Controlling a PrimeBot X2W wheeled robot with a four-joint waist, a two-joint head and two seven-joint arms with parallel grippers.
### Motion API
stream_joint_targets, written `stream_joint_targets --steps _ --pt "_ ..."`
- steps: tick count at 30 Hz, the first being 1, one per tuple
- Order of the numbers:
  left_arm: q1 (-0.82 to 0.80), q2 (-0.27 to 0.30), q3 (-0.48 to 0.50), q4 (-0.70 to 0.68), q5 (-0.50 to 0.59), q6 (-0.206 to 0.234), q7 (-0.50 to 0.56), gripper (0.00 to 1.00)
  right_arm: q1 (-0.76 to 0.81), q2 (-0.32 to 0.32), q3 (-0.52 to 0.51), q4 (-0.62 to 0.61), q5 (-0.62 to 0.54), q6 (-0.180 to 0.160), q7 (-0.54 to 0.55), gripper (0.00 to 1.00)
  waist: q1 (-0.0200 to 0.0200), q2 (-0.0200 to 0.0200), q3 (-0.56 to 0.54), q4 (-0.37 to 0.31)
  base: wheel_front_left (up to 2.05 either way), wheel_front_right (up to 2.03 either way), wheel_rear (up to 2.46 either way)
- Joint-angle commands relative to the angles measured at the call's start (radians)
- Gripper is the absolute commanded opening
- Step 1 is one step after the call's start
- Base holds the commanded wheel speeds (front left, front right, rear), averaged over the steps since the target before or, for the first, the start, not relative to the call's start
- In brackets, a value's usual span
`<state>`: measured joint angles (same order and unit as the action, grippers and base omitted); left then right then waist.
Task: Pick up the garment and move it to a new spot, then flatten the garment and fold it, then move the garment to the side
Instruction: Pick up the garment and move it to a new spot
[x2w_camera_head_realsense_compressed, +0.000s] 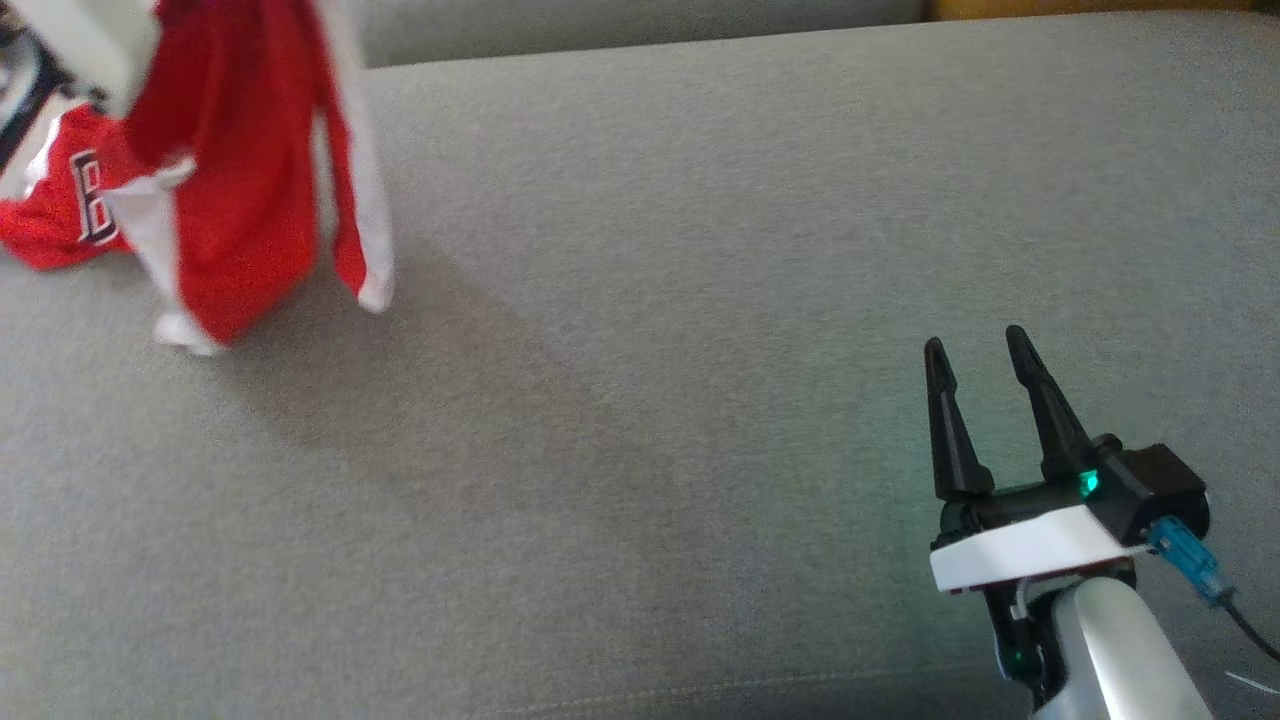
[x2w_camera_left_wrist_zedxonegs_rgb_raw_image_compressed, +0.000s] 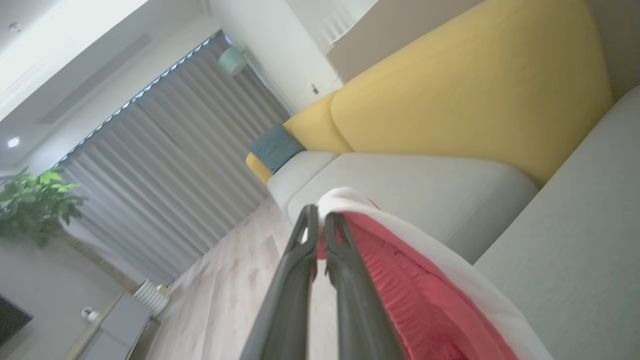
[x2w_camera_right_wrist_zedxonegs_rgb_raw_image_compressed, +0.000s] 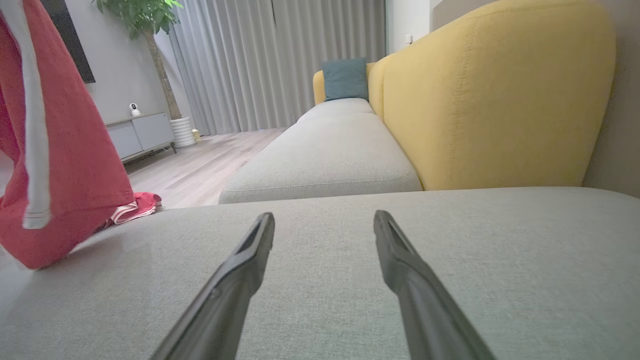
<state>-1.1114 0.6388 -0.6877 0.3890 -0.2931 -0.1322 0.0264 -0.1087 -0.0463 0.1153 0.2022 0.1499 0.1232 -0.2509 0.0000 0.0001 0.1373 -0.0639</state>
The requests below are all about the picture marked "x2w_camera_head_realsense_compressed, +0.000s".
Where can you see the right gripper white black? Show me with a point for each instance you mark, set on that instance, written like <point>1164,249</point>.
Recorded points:
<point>1030,548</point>

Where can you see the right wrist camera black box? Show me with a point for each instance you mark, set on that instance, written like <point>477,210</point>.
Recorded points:
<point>1150,485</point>

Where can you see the yellow sofa cushion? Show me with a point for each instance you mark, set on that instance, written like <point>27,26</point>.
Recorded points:
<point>1100,8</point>

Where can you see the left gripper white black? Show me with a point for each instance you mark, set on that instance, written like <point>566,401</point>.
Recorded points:
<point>95,45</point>

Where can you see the grey sofa seat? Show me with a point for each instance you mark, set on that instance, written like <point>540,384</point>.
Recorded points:
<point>700,350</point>

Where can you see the red white basketball jersey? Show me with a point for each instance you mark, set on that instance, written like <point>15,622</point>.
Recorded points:
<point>60,210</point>

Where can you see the grey sofa back cushion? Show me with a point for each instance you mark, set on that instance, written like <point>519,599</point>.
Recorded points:
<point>620,25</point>

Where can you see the red shorts white trim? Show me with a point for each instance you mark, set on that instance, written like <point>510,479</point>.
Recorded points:
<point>240,170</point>

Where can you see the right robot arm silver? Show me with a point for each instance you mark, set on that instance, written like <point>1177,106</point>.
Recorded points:
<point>1120,650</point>

